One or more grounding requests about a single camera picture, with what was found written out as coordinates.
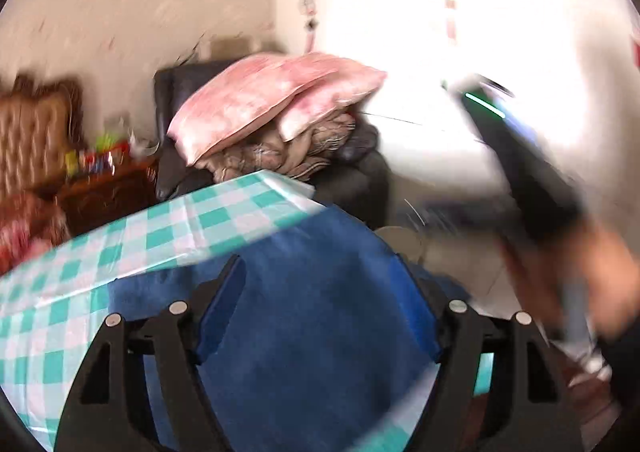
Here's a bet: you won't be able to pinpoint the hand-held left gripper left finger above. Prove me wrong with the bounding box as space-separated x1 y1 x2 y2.
54 254 248 452

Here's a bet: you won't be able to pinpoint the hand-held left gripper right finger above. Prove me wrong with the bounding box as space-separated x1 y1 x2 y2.
395 257 586 452

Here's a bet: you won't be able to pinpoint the blue denim pants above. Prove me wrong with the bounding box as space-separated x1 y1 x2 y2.
107 204 481 452

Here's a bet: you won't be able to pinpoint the person's right hand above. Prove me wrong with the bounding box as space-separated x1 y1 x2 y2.
500 219 640 337

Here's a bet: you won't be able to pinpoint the beige round object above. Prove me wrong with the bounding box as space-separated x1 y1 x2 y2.
374 226 427 263

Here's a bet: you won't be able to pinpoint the teal checkered tablecloth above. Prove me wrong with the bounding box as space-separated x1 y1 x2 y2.
0 171 496 452

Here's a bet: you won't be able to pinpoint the dark leather armchair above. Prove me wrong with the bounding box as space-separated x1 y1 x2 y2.
152 62 391 233

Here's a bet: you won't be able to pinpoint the dark wooden nightstand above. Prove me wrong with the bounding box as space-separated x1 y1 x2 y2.
55 154 161 237

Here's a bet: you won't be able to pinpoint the beige plaid quilt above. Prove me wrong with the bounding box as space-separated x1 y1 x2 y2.
195 112 358 183

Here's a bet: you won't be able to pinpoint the colourful items on table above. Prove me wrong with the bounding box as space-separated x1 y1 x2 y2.
82 149 127 173

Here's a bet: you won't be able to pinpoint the red floral blanket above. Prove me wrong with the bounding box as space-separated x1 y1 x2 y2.
0 192 71 275

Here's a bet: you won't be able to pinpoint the small pink satin pillow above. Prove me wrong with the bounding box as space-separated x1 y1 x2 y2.
278 68 389 143

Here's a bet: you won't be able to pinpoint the large pink satin pillow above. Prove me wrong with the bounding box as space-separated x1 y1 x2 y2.
166 52 361 166

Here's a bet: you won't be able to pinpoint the dark clothing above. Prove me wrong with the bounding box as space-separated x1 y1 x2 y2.
597 327 640 438

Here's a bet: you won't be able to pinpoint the brown tufted chair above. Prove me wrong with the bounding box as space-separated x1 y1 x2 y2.
0 74 83 203

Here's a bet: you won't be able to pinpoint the red hanging knot ornament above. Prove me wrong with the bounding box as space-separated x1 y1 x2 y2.
299 0 321 51

